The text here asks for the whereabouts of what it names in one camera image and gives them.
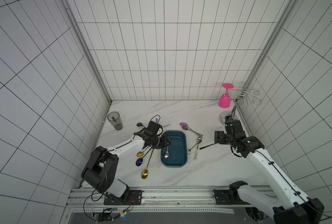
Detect black spoon pile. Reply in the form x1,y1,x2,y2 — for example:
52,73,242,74
137,122,146,129

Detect teal plastic storage box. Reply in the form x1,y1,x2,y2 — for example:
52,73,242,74
160,130,188,168

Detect purple iridescent spoon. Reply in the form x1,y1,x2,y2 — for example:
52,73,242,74
180,122,194,132

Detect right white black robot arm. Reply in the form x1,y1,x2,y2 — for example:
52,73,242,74
214,118,325,224

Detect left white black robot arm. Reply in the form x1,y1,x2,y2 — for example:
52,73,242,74
81,121,171,198

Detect short gold spoon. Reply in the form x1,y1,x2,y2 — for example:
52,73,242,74
137,149,146,157

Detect purple bowl dark spoon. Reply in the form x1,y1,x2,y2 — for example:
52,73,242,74
135,148,152,167

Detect long gold spoon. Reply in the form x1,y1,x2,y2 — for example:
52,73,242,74
141,149,154,179

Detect pink upside-down wine glass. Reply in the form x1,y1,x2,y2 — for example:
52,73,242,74
218,83,234,109

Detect chrome wine glass rack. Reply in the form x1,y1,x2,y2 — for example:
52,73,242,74
219,82,262,124

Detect grey translucent cup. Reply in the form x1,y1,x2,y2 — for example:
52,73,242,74
107,112,123,130

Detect silver spoon clear handle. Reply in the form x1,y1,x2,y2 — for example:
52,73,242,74
194,141,201,161

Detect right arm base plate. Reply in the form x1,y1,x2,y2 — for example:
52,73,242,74
212,189,249,205

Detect aluminium mounting rail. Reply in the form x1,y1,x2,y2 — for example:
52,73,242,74
66,186,250,213

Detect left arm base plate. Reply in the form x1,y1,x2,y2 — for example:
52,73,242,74
103,190,143,205

